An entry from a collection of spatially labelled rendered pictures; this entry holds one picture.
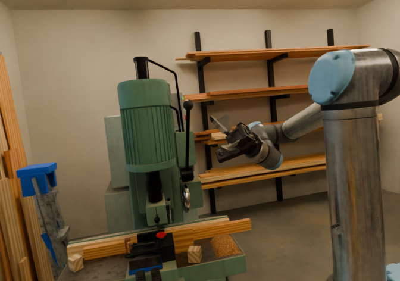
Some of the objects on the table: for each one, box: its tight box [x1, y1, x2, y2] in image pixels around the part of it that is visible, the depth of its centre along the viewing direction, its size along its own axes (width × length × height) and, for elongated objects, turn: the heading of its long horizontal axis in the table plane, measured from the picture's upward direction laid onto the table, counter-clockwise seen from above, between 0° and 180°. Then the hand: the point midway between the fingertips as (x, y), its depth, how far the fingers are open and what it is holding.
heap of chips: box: [209, 235, 242, 258], centre depth 91 cm, size 8×12×3 cm
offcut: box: [68, 254, 84, 273], centre depth 85 cm, size 4×3×4 cm
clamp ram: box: [137, 229, 164, 247], centre depth 83 cm, size 9×8×9 cm
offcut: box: [188, 246, 202, 263], centre depth 84 cm, size 4×4×4 cm
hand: (212, 131), depth 87 cm, fingers open, 14 cm apart
